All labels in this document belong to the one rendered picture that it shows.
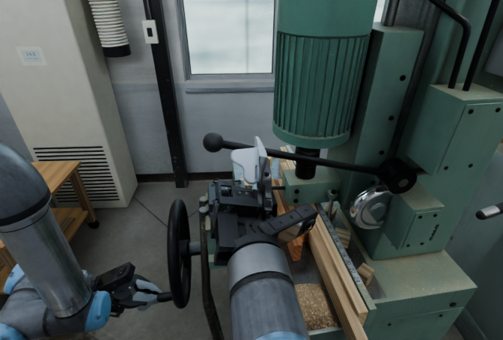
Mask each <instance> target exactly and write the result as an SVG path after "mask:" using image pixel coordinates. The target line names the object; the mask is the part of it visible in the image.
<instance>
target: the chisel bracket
mask: <svg viewBox="0 0 503 340"><path fill-rule="evenodd" d="M282 186H285V190H282V192H283V195H284V198H285V201H286V203H287V206H297V205H304V204H306V203H308V204H317V203H324V202H329V200H330V199H329V197H328V195H327V190H329V189H334V190H336V193H337V194H338V196H339V192H340V188H341V179H340V177H339V176H338V174H337V173H336V171H335V170H334V169H333V168H331V167H326V166H320V167H316V172H315V176H314V178H312V179H310V180H303V179H300V178H298V177H297V176H296V175H295V169H285V170H283V173H282ZM338 196H337V198H335V199H334V201H338Z"/></svg>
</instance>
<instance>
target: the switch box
mask: <svg viewBox="0 0 503 340"><path fill-rule="evenodd" d="M484 71H486V72H488V73H492V74H495V75H498V76H502V77H503V24H502V27H501V29H500V32H499V34H498V37H497V38H496V41H495V43H494V45H493V48H492V50H491V53H490V55H489V58H488V59H487V62H486V64H485V66H484Z"/></svg>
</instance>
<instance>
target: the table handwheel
mask: <svg viewBox="0 0 503 340"><path fill-rule="evenodd" d="M200 254H201V244H200V242H194V243H191V240H190V231H189V219H188V213H187V209H186V205H185V203H184V201H183V200H182V199H179V198H178V199H175V200H174V201H173V203H172V204H171V208H170V212H169V216H168V233H167V259H168V279H169V285H170V290H171V296H172V300H173V302H174V304H175V306H176V307H177V308H179V309H183V308H185V307H186V306H187V304H188V302H189V296H190V291H191V278H192V256H193V255H200ZM182 264H183V272H182V281H181V268H182Z"/></svg>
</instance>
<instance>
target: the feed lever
mask: <svg viewBox="0 0 503 340"><path fill-rule="evenodd" d="M203 146H204V148H205V149H206V150H207V151H209V152H211V153H215V152H218V151H220V150H221V149H222V148H225V149H230V150H237V149H244V148H254V145H247V144H242V143H238V142H230V141H226V140H224V139H223V138H222V136H221V135H220V134H219V133H216V132H211V133H208V134H206V136H205V137H204V139H203ZM265 150H266V153H267V156H268V157H276V158H280V159H285V160H292V161H297V162H301V163H309V164H314V165H319V166H326V167H331V168H335V169H343V170H347V171H355V172H360V173H364V174H372V175H376V176H377V177H378V179H379V180H380V181H381V182H382V183H383V184H384V186H385V187H386V188H387V189H388V190H389V191H390V192H391V193H394V194H401V193H404V192H407V191H408V190H410V189H411V188H412V187H413V186H414V185H415V182H416V181H417V176H419V175H424V174H428V173H427V172H426V171H425V170H423V168H416V169H411V168H410V167H409V166H408V165H407V164H406V163H405V162H404V161H403V160H401V159H400V158H397V157H393V158H390V159H387V160H385V161H384V162H382V163H381V164H380V165H379V167H378V169H375V168H371V167H366V166H359V165H354V164H350V163H343V162H338V161H334V160H327V159H322V158H318V157H310V156H306V155H302V154H295V153H291V152H286V151H278V150H274V149H270V148H265Z"/></svg>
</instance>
